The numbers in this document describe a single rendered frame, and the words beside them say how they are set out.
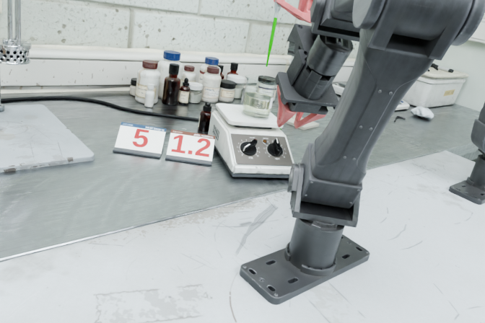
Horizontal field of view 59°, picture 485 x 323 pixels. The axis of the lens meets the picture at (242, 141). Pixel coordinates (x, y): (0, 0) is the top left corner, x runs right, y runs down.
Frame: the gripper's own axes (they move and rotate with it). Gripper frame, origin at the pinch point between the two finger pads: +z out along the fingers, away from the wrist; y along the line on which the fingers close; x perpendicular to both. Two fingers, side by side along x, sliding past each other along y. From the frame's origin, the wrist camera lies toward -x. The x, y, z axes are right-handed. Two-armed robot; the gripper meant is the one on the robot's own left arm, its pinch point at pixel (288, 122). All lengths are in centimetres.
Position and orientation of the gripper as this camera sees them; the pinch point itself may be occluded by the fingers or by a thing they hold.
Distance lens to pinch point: 80.1
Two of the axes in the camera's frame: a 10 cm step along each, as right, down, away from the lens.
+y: -9.4, -0.6, -3.3
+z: -3.0, 6.1, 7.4
